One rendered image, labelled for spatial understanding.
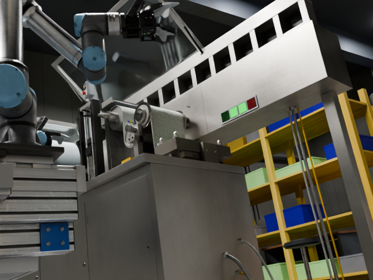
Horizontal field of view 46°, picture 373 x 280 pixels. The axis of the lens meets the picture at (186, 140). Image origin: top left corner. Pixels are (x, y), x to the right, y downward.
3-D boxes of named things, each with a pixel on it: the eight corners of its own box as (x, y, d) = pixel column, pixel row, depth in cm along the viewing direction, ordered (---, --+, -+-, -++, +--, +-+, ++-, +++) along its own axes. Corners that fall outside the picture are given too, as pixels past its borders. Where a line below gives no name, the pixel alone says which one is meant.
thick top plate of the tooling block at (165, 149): (155, 158, 217) (154, 147, 219) (210, 165, 244) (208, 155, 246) (176, 148, 206) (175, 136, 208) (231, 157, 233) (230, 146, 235)
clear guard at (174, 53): (55, 65, 316) (56, 64, 316) (103, 115, 330) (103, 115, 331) (146, -17, 247) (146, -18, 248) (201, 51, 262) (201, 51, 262)
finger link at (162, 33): (171, 48, 160) (151, 39, 154) (169, 35, 162) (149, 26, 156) (176, 43, 158) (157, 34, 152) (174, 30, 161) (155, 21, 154)
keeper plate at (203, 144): (202, 163, 215) (199, 143, 219) (216, 165, 222) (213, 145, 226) (206, 162, 214) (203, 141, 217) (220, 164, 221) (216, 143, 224)
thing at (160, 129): (154, 152, 224) (150, 119, 230) (187, 157, 240) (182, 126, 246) (155, 152, 223) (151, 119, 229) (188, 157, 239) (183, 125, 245)
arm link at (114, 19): (107, 23, 153) (106, 6, 146) (120, 23, 154) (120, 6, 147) (109, 40, 150) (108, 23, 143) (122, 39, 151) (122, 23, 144)
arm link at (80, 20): (76, 43, 149) (74, 22, 151) (109, 42, 151) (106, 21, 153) (74, 30, 141) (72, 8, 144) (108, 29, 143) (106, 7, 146)
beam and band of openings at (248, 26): (23, 189, 407) (23, 165, 414) (31, 189, 412) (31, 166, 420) (310, 21, 206) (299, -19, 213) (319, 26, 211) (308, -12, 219)
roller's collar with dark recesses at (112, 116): (104, 123, 251) (103, 113, 253) (112, 125, 255) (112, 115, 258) (110, 119, 247) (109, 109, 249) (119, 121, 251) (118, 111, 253)
